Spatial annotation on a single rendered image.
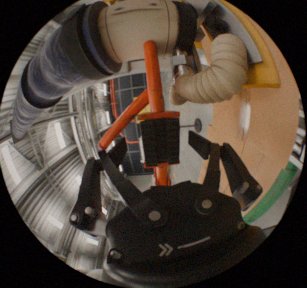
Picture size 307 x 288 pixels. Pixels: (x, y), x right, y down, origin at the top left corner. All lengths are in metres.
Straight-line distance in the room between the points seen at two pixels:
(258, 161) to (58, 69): 0.97
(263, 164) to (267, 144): 0.47
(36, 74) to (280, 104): 0.56
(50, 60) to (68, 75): 0.06
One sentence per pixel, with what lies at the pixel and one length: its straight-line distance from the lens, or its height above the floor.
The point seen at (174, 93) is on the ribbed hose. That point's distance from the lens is 0.18.
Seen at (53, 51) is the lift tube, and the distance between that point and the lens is 0.22.
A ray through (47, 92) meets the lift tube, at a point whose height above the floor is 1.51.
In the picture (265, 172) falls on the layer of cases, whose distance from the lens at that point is 0.80.
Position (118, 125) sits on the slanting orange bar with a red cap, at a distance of 0.16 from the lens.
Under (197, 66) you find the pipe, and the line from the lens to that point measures 0.19.
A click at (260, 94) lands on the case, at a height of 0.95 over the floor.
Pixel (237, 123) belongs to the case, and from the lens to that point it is 0.37.
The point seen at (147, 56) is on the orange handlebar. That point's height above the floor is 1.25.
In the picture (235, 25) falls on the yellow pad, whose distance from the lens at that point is 0.17.
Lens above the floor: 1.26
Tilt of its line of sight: level
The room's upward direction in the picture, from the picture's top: 96 degrees counter-clockwise
